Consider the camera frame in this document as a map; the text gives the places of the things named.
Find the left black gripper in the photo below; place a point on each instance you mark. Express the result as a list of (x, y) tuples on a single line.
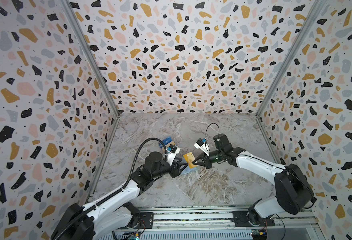
[(176, 170)]

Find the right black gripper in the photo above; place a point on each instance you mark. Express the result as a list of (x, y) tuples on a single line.
[(202, 160)]

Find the green card holder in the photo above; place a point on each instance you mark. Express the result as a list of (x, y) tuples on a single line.
[(188, 170)]

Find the gold card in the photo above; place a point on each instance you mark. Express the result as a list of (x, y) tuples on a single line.
[(189, 157)]

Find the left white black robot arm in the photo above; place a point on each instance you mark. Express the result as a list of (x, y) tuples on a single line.
[(115, 210)]

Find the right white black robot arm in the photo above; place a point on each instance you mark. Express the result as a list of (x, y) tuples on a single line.
[(292, 190)]

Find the dark blue credit card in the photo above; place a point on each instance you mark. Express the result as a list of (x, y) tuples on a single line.
[(168, 141)]

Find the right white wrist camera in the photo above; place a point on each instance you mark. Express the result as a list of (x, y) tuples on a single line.
[(202, 145)]

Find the aluminium rail frame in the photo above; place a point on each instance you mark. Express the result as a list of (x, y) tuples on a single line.
[(218, 223)]

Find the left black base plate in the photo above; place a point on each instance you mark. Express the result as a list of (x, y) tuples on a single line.
[(142, 221)]

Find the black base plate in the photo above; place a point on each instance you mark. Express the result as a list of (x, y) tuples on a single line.
[(142, 221), (251, 219)]

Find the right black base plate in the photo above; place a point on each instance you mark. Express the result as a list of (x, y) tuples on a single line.
[(251, 219)]

